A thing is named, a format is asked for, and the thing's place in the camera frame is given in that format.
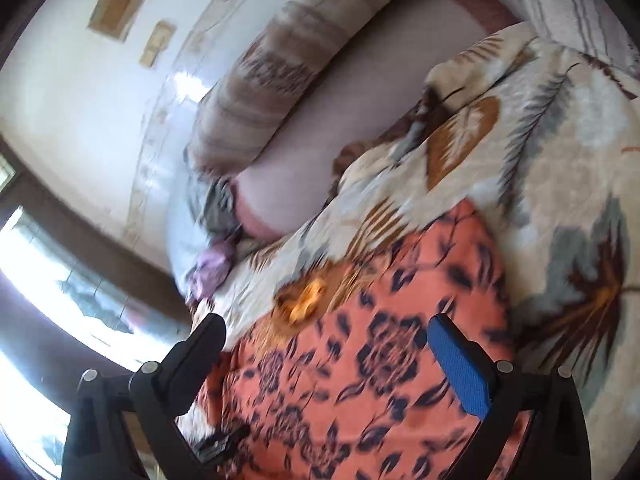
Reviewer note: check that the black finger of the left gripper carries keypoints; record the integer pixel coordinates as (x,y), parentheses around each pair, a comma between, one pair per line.
(221,446)

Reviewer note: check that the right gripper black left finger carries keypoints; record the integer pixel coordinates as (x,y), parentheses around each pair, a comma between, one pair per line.
(98,443)

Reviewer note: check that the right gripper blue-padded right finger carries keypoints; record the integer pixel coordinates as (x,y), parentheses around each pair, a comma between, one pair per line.
(555,443)

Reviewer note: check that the orange floral blouse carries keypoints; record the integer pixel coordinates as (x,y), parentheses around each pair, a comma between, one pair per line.
(338,380)

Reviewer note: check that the stained glass window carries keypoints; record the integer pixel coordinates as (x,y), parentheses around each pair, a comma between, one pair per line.
(71,299)

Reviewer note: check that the purple floral cloth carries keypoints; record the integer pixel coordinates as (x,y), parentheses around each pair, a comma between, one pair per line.
(210,270)

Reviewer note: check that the grey-blue pillow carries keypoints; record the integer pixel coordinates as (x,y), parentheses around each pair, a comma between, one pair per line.
(201,212)

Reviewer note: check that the cream leaf-pattern blanket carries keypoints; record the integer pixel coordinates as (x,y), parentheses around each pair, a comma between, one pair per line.
(544,141)

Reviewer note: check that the pink bed sheet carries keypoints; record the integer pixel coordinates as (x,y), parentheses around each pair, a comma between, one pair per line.
(375,79)

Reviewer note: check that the striped bolster pillow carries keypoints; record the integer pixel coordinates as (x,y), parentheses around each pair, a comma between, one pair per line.
(239,116)

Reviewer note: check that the striped square pillow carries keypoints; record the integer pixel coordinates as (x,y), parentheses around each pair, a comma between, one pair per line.
(587,26)

